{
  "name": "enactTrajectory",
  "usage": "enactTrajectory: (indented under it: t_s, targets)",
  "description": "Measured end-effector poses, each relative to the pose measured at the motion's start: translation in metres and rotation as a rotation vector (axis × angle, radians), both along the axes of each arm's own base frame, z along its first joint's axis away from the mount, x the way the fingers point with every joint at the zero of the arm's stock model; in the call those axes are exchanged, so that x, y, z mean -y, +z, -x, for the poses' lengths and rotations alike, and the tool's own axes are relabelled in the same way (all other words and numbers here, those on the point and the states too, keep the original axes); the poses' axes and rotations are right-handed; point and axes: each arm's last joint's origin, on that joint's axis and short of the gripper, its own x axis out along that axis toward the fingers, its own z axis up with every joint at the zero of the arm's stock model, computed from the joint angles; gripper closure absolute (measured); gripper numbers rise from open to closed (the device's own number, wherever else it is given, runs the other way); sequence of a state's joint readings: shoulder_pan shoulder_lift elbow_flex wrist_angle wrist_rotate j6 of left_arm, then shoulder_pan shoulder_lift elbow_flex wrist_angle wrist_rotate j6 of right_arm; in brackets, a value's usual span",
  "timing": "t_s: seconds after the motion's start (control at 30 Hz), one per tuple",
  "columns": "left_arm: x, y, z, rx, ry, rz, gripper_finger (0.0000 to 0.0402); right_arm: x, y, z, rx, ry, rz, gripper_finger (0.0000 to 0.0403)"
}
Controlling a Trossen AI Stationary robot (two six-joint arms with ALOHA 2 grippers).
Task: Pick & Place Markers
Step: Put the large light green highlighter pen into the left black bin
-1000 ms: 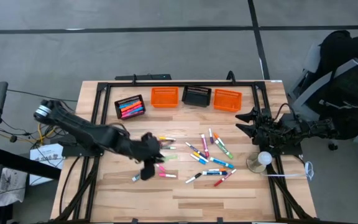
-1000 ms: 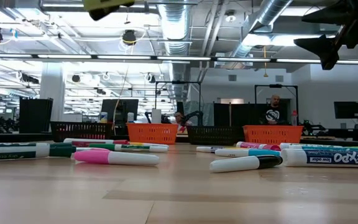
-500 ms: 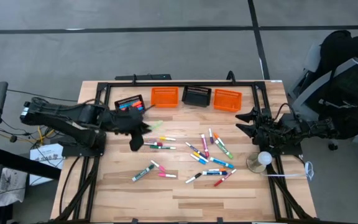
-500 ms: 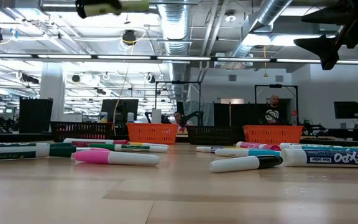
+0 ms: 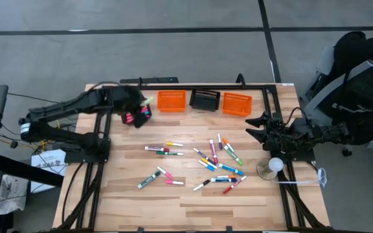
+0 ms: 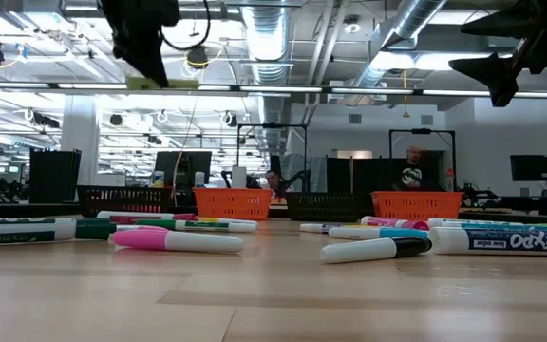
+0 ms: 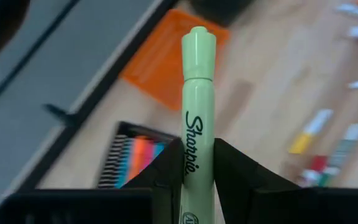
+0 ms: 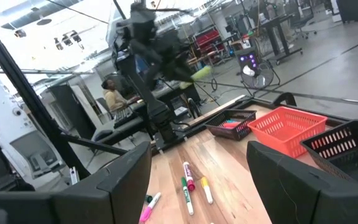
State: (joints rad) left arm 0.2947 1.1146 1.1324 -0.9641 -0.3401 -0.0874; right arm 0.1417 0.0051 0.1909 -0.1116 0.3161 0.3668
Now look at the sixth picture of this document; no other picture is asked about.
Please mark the thin green Expo marker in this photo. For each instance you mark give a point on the thin green Expo marker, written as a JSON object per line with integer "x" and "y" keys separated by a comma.
{"x": 207, "y": 226}

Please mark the white bottle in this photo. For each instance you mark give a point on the white bottle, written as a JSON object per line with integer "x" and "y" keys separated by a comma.
{"x": 200, "y": 179}

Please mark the white column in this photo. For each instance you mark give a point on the white column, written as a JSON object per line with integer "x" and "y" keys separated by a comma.
{"x": 81, "y": 142}

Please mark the small pink-capped white marker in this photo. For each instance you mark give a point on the small pink-capped white marker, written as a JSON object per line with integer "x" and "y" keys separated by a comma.
{"x": 183, "y": 242}
{"x": 140, "y": 228}

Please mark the black wall monitor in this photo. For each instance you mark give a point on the black wall monitor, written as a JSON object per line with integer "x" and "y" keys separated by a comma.
{"x": 530, "y": 167}

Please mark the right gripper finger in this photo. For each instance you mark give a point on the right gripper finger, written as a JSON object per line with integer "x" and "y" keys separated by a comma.
{"x": 496, "y": 71}
{"x": 515, "y": 21}

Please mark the black station frame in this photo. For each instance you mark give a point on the black station frame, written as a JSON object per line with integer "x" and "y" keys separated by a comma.
{"x": 420, "y": 131}

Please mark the thick lime green marker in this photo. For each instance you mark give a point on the thick lime green marker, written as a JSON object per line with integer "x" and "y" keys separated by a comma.
{"x": 183, "y": 84}

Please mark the small black-capped white marker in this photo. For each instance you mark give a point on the small black-capped white marker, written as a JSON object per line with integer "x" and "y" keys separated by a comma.
{"x": 373, "y": 249}

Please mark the person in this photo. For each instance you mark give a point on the person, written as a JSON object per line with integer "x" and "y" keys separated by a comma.
{"x": 413, "y": 176}
{"x": 273, "y": 179}

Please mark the black cabinet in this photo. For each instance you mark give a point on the black cabinet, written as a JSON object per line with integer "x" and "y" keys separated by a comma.
{"x": 55, "y": 176}

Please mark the white box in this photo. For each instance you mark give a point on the white box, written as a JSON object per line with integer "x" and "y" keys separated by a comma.
{"x": 239, "y": 178}

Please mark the dark green Expo marker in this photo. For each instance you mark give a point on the dark green Expo marker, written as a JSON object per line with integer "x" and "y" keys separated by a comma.
{"x": 26, "y": 230}

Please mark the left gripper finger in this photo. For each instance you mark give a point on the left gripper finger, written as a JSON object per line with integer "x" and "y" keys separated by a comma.
{"x": 150, "y": 62}

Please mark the black plastic basket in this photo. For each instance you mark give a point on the black plastic basket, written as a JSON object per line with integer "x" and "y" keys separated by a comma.
{"x": 326, "y": 206}
{"x": 121, "y": 202}

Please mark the thin dark blue marker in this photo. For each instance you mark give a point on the thin dark blue marker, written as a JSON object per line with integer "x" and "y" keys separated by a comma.
{"x": 314, "y": 227}

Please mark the teal Expo marker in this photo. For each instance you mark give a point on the teal Expo marker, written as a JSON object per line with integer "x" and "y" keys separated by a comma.
{"x": 468, "y": 222}

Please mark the small light blue marker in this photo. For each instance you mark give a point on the small light blue marker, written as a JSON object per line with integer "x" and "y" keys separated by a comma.
{"x": 368, "y": 233}

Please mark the magenta Expo marker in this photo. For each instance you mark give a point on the magenta Expo marker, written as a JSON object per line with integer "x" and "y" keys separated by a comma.
{"x": 397, "y": 223}

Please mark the red bottle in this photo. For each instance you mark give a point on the red bottle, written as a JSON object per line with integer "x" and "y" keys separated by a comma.
{"x": 450, "y": 180}

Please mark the orange plastic basket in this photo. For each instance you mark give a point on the orange plastic basket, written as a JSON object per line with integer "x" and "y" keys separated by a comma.
{"x": 416, "y": 206}
{"x": 233, "y": 204}

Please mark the silver ventilation duct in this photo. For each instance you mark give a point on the silver ventilation duct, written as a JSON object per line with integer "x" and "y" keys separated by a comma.
{"x": 411, "y": 19}
{"x": 266, "y": 43}

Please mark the dark blue Expo marker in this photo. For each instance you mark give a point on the dark blue Expo marker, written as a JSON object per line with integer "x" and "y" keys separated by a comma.
{"x": 492, "y": 241}

